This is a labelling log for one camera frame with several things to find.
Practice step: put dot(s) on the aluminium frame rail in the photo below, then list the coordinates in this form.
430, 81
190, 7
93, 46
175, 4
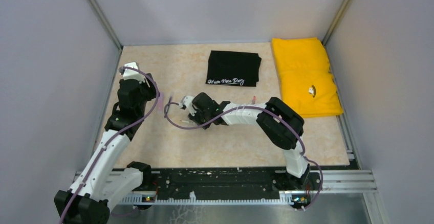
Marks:
332, 182

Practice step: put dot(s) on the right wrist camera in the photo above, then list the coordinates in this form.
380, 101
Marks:
187, 103

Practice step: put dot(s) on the yellow folded t-shirt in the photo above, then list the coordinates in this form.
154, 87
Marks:
306, 82

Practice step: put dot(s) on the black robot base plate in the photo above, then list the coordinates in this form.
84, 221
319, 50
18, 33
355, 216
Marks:
238, 184

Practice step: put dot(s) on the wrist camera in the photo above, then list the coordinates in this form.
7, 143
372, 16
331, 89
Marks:
187, 103
133, 71

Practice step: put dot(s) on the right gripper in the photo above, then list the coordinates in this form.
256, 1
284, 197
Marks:
194, 118

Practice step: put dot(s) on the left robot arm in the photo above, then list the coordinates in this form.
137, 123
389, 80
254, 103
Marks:
90, 199

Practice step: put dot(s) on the black folded t-shirt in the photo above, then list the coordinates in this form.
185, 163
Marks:
233, 68

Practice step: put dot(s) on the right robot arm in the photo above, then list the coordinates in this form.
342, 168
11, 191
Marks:
281, 124

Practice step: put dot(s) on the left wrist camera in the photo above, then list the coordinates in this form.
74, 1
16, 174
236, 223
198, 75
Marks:
133, 71

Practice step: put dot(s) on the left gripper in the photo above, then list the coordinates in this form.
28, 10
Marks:
151, 92

